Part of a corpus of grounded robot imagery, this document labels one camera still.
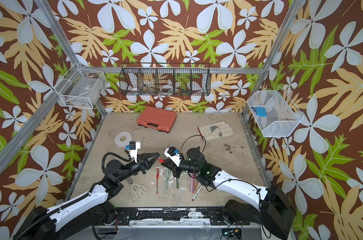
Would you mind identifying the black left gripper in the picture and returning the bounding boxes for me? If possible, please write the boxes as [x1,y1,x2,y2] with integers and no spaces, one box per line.
[116,151,158,184]

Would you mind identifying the red brown pen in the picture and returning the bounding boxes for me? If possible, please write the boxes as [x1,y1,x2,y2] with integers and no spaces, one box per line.
[193,174,199,193]

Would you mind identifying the pink marker pen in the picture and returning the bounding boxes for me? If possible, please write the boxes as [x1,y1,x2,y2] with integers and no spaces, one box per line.
[191,177,195,194]

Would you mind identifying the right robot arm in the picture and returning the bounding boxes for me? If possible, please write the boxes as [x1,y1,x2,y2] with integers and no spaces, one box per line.
[162,146,296,240]

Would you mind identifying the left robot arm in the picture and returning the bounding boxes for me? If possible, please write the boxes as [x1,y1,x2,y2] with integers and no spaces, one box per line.
[13,153,160,240]

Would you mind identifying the light green pen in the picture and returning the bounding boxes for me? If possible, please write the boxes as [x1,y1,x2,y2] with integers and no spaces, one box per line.
[165,169,169,191]

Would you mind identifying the red pen on table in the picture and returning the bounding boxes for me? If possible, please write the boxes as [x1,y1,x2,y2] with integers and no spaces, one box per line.
[156,168,160,194]

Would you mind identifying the brown white marker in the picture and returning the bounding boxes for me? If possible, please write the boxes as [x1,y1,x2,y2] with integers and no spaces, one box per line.
[192,185,203,201]

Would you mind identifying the white tape roll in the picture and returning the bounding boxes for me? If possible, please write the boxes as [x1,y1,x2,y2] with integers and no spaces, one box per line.
[114,132,132,147]

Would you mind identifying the red plastic tool case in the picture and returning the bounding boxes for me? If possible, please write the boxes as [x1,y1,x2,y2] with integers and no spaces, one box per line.
[136,107,177,133]

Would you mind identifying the white canvas work glove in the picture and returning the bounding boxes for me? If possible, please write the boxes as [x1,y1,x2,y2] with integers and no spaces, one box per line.
[198,122,234,141]

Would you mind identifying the blue object in basket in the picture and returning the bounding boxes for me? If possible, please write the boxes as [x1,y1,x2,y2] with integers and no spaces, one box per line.
[253,107,267,117]

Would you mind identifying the white mesh basket right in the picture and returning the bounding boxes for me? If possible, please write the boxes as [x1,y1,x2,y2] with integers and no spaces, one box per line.
[247,87,304,138]

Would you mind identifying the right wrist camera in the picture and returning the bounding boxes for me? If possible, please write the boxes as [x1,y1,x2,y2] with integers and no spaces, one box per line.
[164,146,182,167]

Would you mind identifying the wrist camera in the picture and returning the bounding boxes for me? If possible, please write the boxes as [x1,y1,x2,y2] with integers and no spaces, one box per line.
[164,146,182,167]
[125,141,141,163]

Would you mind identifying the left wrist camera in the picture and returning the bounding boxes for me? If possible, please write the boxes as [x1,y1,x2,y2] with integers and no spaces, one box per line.
[125,141,141,163]

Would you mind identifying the beige handled scissors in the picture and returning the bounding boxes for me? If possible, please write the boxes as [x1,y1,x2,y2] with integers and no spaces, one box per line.
[127,178,149,203]

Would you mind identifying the black camera cable right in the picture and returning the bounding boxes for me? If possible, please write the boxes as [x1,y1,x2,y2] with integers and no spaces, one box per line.
[179,134,207,157]

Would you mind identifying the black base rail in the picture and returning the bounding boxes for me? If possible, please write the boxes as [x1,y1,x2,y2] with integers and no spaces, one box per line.
[115,206,230,226]

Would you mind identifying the black wire basket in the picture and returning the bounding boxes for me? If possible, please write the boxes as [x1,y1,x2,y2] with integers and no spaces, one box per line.
[117,63,212,96]

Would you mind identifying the white wire basket left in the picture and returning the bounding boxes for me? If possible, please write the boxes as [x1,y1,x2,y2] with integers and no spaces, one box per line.
[54,64,106,109]

